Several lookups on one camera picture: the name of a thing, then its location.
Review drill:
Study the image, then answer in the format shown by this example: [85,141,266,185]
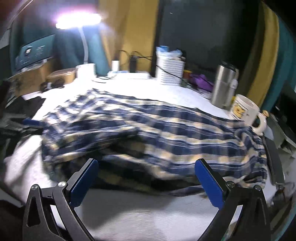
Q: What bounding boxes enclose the blue plaid pants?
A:
[42,89,268,196]

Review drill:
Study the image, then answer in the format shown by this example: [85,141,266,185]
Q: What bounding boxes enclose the black garment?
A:
[1,96,45,138]

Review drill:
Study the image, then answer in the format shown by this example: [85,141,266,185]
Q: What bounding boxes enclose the white cartoon mug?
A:
[228,94,269,136]

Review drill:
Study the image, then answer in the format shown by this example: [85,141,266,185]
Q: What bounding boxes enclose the cardboard box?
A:
[9,59,57,97]

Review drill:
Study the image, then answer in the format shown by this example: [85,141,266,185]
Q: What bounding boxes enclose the tan oval basket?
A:
[46,68,76,84]

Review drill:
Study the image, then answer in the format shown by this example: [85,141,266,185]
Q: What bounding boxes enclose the stainless steel tumbler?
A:
[211,62,239,108]

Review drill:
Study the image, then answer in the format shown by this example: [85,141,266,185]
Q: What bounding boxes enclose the purple cloth item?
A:
[189,74,214,92]

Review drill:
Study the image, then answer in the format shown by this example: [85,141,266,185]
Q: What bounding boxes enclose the white power strip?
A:
[107,70,151,79]

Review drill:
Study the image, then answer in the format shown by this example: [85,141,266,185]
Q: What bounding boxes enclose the white charger plug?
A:
[111,60,120,72]

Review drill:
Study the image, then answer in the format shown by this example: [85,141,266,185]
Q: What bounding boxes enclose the teal curtain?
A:
[10,20,110,76]

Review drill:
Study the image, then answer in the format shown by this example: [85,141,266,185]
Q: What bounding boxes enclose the black power adapter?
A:
[129,55,137,73]

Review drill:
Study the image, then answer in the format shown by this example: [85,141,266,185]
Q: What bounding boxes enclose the white slotted storage basket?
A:
[156,46,185,85]

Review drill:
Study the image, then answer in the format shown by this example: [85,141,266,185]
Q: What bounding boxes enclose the white desk lamp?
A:
[54,11,109,76]

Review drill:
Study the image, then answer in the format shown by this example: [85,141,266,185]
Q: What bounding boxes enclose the yellow curtain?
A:
[98,1,159,70]

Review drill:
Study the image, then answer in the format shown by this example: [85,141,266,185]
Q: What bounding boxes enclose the black coiled cable bundle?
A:
[40,78,65,92]

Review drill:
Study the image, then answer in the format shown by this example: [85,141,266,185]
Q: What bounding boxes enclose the black power cable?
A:
[119,49,186,82]

